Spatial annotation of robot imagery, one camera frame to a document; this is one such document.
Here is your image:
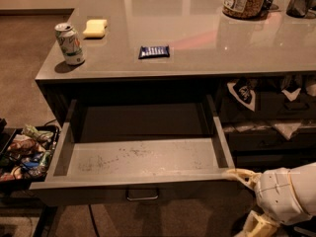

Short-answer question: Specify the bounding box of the dark glass container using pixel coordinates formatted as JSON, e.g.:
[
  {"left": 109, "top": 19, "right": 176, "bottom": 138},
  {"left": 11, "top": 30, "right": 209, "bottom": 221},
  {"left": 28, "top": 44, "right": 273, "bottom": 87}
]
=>
[{"left": 286, "top": 0, "right": 315, "bottom": 18}]

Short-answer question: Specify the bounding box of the grey top right drawer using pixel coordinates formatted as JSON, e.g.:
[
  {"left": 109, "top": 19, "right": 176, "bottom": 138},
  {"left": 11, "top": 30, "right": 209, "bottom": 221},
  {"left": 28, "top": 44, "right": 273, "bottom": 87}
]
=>
[{"left": 215, "top": 84, "right": 316, "bottom": 122}]

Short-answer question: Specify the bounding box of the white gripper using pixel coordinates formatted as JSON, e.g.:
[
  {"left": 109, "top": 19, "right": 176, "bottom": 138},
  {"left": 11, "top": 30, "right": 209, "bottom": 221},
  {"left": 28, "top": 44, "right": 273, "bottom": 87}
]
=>
[{"left": 224, "top": 167, "right": 311, "bottom": 237}]

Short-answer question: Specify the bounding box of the black snack tray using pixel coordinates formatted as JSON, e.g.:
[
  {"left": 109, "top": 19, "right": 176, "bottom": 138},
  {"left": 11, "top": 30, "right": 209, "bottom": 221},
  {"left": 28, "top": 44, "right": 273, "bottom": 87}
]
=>
[{"left": 0, "top": 125, "right": 59, "bottom": 192}]

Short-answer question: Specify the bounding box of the large nut jar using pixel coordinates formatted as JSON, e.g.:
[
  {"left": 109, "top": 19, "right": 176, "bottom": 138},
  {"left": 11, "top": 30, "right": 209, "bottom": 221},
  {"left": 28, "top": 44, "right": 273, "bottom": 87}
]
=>
[{"left": 222, "top": 0, "right": 264, "bottom": 19}]

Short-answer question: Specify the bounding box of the grey drawer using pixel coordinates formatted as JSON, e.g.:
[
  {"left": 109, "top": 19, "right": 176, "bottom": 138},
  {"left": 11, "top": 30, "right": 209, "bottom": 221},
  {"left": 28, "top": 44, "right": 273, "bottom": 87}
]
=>
[
  {"left": 224, "top": 126, "right": 316, "bottom": 151},
  {"left": 31, "top": 96, "right": 242, "bottom": 206},
  {"left": 215, "top": 84, "right": 316, "bottom": 122}
]

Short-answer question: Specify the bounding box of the blue candy bar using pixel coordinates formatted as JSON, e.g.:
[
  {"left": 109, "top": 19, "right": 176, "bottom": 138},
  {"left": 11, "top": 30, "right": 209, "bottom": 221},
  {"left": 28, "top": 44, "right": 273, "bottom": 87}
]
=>
[{"left": 138, "top": 46, "right": 170, "bottom": 59}]

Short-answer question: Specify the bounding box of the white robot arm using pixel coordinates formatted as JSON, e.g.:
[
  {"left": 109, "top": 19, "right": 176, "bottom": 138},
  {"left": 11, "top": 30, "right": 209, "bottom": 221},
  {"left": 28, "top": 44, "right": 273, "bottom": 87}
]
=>
[{"left": 226, "top": 163, "right": 316, "bottom": 237}]

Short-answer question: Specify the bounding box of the yellow sponge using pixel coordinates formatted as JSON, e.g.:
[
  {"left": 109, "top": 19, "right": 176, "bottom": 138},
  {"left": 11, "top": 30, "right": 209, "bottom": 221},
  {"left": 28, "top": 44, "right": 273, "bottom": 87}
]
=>
[{"left": 83, "top": 19, "right": 108, "bottom": 38}]

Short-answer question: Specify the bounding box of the grey middle right drawer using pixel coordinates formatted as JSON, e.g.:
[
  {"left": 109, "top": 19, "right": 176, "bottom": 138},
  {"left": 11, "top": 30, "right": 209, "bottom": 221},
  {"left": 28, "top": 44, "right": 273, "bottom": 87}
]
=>
[{"left": 224, "top": 126, "right": 316, "bottom": 151}]

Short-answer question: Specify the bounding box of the green white soda can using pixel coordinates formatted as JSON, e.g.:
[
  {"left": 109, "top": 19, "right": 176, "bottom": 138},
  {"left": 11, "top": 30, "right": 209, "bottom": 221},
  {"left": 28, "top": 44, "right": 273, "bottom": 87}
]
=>
[{"left": 54, "top": 23, "right": 85, "bottom": 65}]

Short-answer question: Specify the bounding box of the black floor cable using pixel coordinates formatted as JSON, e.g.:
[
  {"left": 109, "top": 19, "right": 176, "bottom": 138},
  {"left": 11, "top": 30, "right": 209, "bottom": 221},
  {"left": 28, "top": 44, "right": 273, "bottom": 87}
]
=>
[{"left": 87, "top": 204, "right": 102, "bottom": 237}]

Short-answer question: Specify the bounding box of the grey drawer cabinet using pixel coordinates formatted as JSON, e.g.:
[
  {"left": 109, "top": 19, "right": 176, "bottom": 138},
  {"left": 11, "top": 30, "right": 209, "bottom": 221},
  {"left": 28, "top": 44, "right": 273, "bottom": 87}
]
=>
[{"left": 35, "top": 0, "right": 316, "bottom": 183}]

